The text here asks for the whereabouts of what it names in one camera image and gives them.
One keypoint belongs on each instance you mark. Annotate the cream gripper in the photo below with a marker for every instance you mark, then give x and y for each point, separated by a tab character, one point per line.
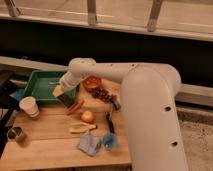
57	91

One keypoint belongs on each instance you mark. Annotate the black eraser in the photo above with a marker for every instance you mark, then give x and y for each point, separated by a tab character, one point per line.
67	99

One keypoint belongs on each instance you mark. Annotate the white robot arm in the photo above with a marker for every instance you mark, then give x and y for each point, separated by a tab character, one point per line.
148	107

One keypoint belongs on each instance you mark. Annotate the red bowl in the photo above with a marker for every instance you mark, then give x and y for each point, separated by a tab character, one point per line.
91	83

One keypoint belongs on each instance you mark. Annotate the green plastic tray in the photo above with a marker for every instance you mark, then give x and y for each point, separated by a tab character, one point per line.
37	86

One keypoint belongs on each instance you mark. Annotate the orange carrot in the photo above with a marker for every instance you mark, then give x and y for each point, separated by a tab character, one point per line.
75	106

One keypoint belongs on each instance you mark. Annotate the white paper cup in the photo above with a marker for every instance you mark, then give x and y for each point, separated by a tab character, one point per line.
29	106

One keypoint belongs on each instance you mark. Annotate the yellow apple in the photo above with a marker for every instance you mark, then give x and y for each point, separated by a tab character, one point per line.
87	116

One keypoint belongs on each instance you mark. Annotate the bunch of dark grapes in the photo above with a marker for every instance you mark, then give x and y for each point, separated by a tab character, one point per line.
106	97

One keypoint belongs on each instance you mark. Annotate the yellow banana-shaped dish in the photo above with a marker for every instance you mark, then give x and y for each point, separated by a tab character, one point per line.
81	127

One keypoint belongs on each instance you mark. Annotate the black chair at left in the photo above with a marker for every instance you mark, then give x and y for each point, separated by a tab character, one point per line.
6	102

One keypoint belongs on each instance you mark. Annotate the metal can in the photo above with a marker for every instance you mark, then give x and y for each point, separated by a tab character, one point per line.
16	134

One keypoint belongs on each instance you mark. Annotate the blue crumpled cloth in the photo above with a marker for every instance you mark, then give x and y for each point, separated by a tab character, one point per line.
89	144

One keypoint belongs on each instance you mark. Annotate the blue-headed black brush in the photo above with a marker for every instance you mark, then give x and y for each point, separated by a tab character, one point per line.
109	140

